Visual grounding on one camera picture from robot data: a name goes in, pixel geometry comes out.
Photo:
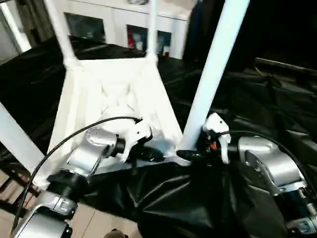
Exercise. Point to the white plastic table leg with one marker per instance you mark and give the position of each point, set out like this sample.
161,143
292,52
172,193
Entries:
17,139
152,27
60,29
215,69

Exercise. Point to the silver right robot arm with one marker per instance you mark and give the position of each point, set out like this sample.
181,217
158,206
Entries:
272,168

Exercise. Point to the black plastic mat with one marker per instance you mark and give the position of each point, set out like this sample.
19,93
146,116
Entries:
267,124

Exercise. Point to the red carton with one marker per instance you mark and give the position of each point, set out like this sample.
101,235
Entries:
130,39

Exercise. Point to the black cabinet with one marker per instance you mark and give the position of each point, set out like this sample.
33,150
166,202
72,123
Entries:
198,25

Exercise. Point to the white cabinet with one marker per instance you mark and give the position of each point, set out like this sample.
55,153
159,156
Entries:
119,20

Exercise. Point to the black metal stand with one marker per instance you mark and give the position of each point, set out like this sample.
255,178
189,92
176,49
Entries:
10,193

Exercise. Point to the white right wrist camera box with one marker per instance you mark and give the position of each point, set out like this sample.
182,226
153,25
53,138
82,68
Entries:
218,134

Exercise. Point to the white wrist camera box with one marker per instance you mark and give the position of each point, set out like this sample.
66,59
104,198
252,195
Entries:
218,134
134,136

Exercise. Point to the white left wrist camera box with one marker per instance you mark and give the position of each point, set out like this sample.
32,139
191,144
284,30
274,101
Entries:
134,136

